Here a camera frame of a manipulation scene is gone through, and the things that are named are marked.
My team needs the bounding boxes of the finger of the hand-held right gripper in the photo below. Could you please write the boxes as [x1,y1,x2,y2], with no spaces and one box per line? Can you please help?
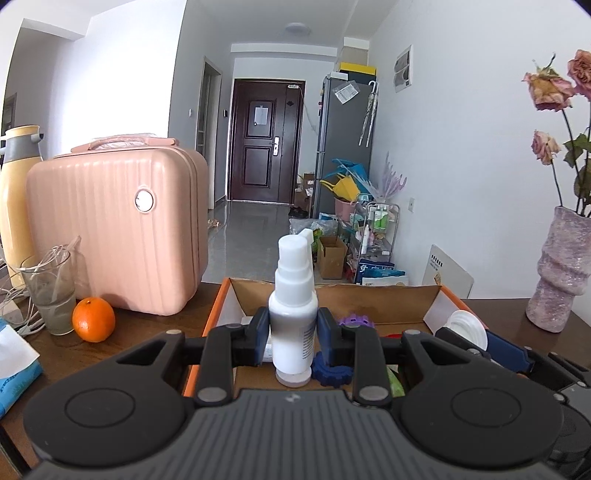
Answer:
[485,330,534,374]
[435,327,491,360]

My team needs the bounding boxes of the white round lid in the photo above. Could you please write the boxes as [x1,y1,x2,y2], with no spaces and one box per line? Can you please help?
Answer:
[446,309,489,352]

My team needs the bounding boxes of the pink ribbed suitcase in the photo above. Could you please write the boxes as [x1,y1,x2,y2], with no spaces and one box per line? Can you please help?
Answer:
[26,135,210,317]

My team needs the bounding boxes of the white wall panel box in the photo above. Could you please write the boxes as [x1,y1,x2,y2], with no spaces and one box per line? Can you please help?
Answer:
[393,44,413,93]

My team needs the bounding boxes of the blue ribbed bottle cap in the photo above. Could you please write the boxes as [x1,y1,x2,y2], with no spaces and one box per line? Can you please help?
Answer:
[310,350,355,388]

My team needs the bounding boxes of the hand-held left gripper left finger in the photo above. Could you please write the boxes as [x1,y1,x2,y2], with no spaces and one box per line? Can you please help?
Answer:
[115,306,271,407]

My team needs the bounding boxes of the yellow and black box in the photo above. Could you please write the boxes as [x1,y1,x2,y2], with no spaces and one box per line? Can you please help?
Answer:
[339,62,378,77]

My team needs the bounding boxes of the clear folded umbrella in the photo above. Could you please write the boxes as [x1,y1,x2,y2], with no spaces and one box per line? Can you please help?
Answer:
[359,80,379,149]

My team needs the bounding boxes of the white cable bundle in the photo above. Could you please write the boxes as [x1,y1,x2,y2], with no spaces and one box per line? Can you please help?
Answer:
[0,271,48,337]

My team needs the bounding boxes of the pink bucket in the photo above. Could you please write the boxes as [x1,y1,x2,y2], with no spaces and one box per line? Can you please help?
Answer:
[334,197,359,223]

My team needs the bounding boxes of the blue and yellow bags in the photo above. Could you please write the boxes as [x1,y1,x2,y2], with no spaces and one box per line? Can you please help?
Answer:
[320,157,371,202]

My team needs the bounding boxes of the purple clothes hangers bundle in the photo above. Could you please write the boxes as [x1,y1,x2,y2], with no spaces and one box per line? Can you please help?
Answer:
[371,151,410,202]

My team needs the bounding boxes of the large dried pink rose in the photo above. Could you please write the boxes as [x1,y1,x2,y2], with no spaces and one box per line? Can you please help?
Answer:
[566,49,591,217]
[523,54,578,208]

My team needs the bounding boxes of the blue tissue pack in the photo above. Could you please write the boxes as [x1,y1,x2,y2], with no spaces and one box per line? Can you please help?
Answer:
[0,318,44,419]

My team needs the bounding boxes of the purple plastic cap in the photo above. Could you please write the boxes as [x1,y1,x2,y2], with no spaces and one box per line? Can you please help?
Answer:
[339,312,376,330]

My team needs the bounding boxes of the grey interior door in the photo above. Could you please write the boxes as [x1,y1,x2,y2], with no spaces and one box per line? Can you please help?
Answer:
[197,57,223,211]

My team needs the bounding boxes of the yellow thermos jug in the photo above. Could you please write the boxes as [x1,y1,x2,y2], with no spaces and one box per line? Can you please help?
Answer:
[0,124,45,289]

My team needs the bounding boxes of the orange fruit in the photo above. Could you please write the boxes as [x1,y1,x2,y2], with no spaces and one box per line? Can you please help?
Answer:
[71,297,116,343]

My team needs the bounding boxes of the orange cardboard box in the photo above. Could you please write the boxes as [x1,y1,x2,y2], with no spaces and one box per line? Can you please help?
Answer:
[182,276,491,398]

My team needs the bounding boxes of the small open cardboard box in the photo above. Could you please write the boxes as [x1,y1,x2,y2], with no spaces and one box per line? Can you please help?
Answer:
[316,236,348,280]

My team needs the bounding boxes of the clear glass cup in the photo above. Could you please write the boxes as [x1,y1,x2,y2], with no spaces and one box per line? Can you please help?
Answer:
[20,236,83,337]

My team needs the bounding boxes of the pink textured vase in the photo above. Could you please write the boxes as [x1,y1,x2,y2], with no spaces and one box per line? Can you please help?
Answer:
[525,205,591,334]

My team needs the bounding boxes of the paper sheet in plastic sleeve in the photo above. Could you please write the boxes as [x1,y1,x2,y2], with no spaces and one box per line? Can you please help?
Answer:
[333,82,360,105]

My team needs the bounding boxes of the white spray bottle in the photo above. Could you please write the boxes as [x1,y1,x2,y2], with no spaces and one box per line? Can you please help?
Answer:
[268,229,321,388]

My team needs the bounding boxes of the cluttered cardboard box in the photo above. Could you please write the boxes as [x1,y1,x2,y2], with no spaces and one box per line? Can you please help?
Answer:
[295,172,317,209]

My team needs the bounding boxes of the clear plastic bag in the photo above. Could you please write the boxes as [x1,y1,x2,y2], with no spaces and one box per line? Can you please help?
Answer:
[289,217,339,241]

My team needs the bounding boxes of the blue and white package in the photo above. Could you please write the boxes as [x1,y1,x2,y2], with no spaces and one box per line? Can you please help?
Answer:
[355,260,410,287]

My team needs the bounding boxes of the grey refrigerator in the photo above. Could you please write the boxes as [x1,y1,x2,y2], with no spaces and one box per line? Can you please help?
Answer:
[313,72,378,221]

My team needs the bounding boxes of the green item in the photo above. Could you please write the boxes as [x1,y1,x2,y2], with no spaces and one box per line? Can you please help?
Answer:
[387,366,406,398]

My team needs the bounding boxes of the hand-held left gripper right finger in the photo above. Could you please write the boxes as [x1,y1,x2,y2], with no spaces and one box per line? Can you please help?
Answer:
[316,306,468,407]

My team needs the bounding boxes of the small dried pink rose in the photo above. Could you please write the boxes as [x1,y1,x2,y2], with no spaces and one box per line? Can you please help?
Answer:
[530,130,565,208]

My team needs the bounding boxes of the metal wire rack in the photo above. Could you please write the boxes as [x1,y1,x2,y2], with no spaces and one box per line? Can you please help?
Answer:
[350,200,401,274]

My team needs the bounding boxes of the white leaning board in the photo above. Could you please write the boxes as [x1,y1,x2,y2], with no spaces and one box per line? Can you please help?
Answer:
[422,244,475,299]

